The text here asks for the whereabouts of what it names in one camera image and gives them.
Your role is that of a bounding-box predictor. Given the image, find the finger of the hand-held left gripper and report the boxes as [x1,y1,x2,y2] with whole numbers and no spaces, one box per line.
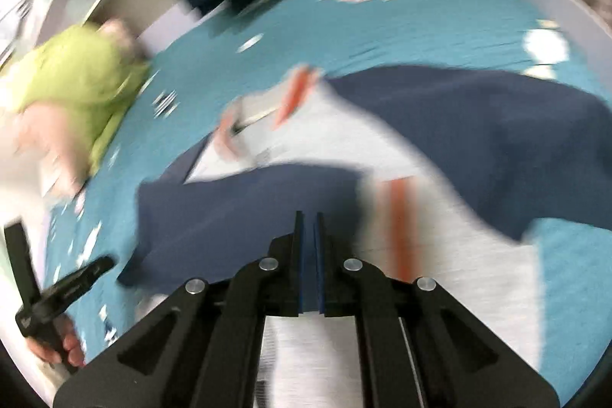
[41,256,116,308]
[4,223,43,302]

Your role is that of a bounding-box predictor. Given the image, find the teal printed bed sheet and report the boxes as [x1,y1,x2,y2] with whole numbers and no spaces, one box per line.
[45,0,603,406]

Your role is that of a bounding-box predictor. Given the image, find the green and pink plush toy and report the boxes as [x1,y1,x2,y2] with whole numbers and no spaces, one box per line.
[0,18,151,198]

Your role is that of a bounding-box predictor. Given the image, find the navy grey sweatshirt orange stripes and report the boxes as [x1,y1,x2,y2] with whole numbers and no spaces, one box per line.
[117,64,609,408]

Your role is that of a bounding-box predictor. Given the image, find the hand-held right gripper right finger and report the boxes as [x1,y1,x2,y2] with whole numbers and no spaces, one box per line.
[313,212,560,408]

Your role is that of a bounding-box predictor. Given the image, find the person's left hand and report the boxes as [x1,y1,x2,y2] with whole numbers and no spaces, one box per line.
[25,316,88,367]

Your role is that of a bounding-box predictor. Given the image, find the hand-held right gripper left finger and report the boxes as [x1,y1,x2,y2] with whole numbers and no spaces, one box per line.
[54,211,307,408]

